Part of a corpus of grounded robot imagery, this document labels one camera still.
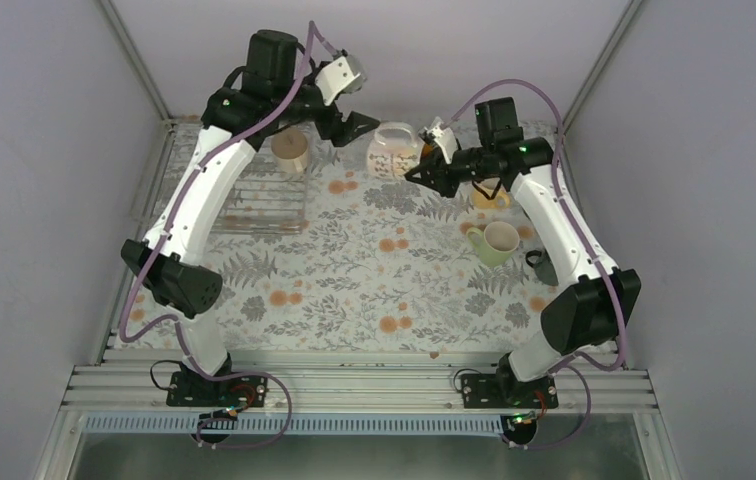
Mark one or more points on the white patterned cup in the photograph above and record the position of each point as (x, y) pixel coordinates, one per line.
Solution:
(394, 150)

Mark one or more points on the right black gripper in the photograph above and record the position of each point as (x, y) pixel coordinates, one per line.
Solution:
(436, 179)

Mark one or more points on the dark grey-green mug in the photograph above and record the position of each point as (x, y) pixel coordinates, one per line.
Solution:
(542, 266)

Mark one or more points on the aluminium mounting rail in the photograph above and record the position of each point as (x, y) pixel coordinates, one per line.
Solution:
(403, 382)

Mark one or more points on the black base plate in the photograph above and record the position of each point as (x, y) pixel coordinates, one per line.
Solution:
(489, 391)
(188, 389)

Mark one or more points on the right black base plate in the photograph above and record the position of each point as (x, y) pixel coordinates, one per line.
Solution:
(489, 391)

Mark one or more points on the yellow mug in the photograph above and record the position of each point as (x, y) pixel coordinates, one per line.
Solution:
(490, 194)

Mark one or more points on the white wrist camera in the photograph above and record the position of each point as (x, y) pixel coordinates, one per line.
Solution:
(439, 141)
(343, 75)

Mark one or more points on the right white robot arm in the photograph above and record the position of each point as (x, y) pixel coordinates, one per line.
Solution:
(596, 297)

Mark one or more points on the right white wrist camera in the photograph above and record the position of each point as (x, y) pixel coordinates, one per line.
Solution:
(439, 141)

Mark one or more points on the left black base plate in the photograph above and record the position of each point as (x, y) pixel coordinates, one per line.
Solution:
(188, 389)

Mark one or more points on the floral patterned tablecloth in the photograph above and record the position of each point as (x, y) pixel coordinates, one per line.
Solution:
(380, 265)

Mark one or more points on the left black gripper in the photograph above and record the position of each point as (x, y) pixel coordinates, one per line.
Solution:
(327, 128)

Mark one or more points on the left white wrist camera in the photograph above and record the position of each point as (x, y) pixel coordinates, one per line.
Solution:
(343, 75)

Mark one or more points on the light green cup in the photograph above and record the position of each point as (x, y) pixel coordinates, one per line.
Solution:
(495, 243)

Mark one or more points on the beige brown mug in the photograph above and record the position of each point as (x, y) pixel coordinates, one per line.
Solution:
(290, 148)

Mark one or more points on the clear acrylic dish rack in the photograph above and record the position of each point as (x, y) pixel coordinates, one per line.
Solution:
(264, 200)

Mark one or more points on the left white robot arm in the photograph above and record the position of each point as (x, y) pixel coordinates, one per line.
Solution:
(283, 82)

